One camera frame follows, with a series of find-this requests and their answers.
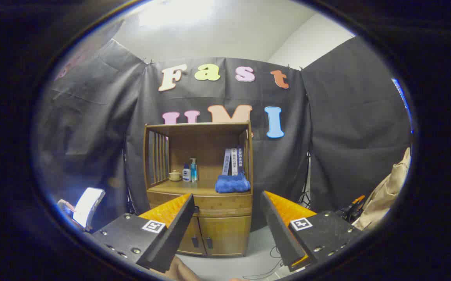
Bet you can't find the wooden cabinet door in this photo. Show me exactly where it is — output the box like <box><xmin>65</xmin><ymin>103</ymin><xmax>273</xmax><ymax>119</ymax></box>
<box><xmin>177</xmin><ymin>216</ymin><xmax>206</xmax><ymax>256</ymax></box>
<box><xmin>199</xmin><ymin>216</ymin><xmax>251</xmax><ymax>257</ymax></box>

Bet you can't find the wooden cabinet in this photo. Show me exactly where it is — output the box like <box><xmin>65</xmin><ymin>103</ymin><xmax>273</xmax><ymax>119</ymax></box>
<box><xmin>143</xmin><ymin>121</ymin><xmax>254</xmax><ymax>257</ymax></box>

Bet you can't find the black floor cable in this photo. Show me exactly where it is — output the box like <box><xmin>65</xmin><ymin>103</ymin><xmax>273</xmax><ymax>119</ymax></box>
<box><xmin>243</xmin><ymin>246</ymin><xmax>288</xmax><ymax>280</ymax></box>

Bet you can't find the beige garment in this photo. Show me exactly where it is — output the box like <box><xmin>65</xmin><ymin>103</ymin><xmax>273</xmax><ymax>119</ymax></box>
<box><xmin>352</xmin><ymin>148</ymin><xmax>411</xmax><ymax>231</ymax></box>

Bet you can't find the person's leg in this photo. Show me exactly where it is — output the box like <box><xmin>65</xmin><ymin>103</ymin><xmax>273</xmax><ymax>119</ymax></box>
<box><xmin>151</xmin><ymin>256</ymin><xmax>201</xmax><ymax>281</ymax></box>

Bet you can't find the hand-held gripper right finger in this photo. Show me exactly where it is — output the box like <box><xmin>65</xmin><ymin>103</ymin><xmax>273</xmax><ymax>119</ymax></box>
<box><xmin>260</xmin><ymin>190</ymin><xmax>363</xmax><ymax>272</ymax></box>

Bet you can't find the folded blue towel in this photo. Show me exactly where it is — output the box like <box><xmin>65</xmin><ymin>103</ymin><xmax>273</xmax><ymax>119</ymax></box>
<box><xmin>215</xmin><ymin>173</ymin><xmax>251</xmax><ymax>194</ymax></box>

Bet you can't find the black light stand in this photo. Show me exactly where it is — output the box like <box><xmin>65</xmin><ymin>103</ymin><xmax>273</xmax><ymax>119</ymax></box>
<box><xmin>299</xmin><ymin>152</ymin><xmax>312</xmax><ymax>207</ymax></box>

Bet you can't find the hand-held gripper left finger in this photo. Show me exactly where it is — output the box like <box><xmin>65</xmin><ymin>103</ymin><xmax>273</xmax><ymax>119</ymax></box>
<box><xmin>91</xmin><ymin>193</ymin><xmax>196</xmax><ymax>274</ymax></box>

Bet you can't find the wooden countertop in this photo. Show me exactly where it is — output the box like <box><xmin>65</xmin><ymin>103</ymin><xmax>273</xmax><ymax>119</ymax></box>
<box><xmin>147</xmin><ymin>180</ymin><xmax>252</xmax><ymax>196</ymax></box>

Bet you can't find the black orange tool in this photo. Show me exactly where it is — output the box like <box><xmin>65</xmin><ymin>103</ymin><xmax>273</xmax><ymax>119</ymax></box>
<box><xmin>335</xmin><ymin>195</ymin><xmax>366</xmax><ymax>223</ymax></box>

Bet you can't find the black backdrop cloth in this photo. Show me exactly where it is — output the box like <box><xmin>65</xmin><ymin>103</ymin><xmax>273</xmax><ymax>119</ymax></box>
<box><xmin>34</xmin><ymin>20</ymin><xmax>413</xmax><ymax>235</ymax></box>

